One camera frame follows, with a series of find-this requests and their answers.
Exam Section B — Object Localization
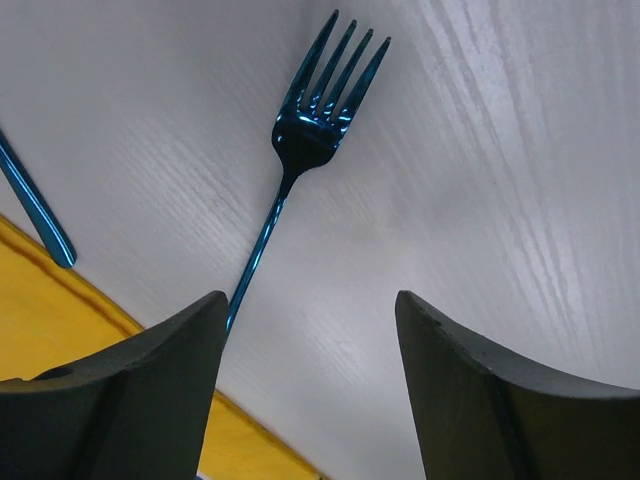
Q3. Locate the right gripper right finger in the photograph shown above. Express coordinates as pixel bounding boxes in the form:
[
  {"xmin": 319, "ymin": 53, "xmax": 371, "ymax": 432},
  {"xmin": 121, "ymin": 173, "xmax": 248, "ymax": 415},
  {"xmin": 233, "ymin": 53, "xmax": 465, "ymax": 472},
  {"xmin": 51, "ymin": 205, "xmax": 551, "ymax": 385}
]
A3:
[{"xmin": 395, "ymin": 291, "xmax": 639, "ymax": 479}]

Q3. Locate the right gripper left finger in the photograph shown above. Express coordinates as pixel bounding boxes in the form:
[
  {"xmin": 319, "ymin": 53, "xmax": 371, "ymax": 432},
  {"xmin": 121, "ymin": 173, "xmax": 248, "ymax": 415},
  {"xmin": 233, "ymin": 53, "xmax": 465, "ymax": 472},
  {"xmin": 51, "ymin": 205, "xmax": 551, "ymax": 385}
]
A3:
[{"xmin": 1, "ymin": 291, "xmax": 228, "ymax": 479}]

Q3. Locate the yellow Pikachu cloth placemat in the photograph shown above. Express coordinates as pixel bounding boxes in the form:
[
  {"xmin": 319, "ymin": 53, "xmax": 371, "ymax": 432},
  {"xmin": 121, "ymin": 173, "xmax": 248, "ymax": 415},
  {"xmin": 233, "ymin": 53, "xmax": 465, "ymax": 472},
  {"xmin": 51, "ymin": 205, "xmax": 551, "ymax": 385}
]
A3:
[{"xmin": 1, "ymin": 219, "xmax": 322, "ymax": 479}]

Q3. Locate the blue metal spoon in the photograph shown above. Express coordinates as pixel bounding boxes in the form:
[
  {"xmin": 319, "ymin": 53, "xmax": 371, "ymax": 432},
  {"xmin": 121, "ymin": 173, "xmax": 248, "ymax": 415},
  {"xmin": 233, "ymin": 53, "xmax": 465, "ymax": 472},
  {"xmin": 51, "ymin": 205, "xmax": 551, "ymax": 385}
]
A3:
[{"xmin": 1, "ymin": 133, "xmax": 77, "ymax": 269}]

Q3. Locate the blue metal fork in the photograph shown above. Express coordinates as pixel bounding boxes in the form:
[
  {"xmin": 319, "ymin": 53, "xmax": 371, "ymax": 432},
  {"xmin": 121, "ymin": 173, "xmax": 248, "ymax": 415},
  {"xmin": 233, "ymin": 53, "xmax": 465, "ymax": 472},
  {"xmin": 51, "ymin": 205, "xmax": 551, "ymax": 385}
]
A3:
[{"xmin": 226, "ymin": 10, "xmax": 391, "ymax": 331}]

